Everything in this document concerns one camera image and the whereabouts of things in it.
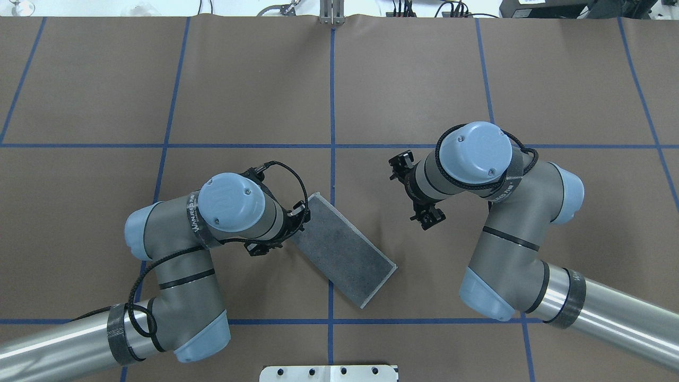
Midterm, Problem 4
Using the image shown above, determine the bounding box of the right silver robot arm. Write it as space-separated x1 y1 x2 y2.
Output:
388 121 678 371

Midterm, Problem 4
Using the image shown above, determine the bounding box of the pink and grey towel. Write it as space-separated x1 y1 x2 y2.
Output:
291 193 398 309

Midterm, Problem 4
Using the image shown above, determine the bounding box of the white mounting plate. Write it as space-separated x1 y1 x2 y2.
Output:
259 364 400 381

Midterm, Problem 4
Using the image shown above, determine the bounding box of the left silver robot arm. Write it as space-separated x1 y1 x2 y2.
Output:
2 167 310 381

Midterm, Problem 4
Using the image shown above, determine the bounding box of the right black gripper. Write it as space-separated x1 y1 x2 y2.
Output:
388 151 446 230

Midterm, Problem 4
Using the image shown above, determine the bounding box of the aluminium frame post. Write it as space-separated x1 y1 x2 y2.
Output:
318 0 346 27

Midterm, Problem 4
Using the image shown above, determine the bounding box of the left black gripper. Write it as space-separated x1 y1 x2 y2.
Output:
244 200 311 256

